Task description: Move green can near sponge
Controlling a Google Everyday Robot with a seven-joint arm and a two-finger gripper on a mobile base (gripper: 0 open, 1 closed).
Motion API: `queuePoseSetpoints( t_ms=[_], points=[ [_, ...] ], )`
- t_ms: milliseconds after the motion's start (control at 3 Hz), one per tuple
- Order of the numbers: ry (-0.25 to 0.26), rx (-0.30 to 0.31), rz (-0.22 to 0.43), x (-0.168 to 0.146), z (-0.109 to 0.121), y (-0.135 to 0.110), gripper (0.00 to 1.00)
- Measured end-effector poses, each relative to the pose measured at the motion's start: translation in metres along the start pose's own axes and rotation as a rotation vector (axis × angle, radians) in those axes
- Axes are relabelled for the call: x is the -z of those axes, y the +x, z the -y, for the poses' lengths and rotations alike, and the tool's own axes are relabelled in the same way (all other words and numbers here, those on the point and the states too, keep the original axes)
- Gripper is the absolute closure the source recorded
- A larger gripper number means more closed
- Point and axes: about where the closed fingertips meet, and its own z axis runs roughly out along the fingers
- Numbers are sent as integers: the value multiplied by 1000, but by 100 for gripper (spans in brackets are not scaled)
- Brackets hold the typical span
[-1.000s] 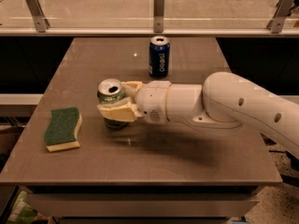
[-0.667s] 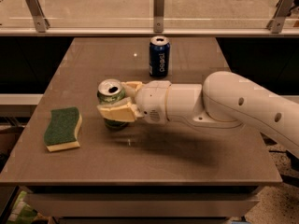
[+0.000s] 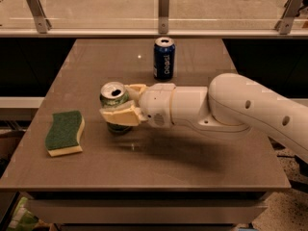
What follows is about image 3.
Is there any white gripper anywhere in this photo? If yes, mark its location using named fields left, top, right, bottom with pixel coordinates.
left=99, top=83, right=176, bottom=128

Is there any green soda can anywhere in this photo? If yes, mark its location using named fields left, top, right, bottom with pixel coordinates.
left=100, top=82, right=131, bottom=135

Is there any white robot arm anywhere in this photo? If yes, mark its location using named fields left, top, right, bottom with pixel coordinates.
left=100, top=73, right=308, bottom=162

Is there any blue Pepsi can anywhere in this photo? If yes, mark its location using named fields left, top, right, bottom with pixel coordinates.
left=154, top=37, right=175, bottom=80

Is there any green and yellow sponge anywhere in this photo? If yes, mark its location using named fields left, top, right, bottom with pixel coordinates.
left=45, top=111, right=85, bottom=157

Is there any glass railing panel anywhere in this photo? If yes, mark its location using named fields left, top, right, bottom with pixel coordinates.
left=0, top=0, right=308, bottom=32

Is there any green bag under table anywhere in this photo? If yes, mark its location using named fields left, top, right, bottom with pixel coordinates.
left=6, top=197, right=39, bottom=231

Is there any middle metal railing bracket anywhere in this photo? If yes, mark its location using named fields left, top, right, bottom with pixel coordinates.
left=158, top=0, right=169, bottom=34

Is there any metal railing bracket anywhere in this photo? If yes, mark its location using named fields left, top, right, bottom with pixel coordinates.
left=26, top=0, right=52, bottom=34
left=274, top=0, right=303, bottom=35
left=158, top=0, right=169, bottom=34

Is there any left metal railing bracket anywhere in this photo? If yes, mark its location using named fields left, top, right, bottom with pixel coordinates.
left=26, top=0, right=52, bottom=34

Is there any right metal railing bracket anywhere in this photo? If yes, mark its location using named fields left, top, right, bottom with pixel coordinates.
left=274, top=0, right=303, bottom=35

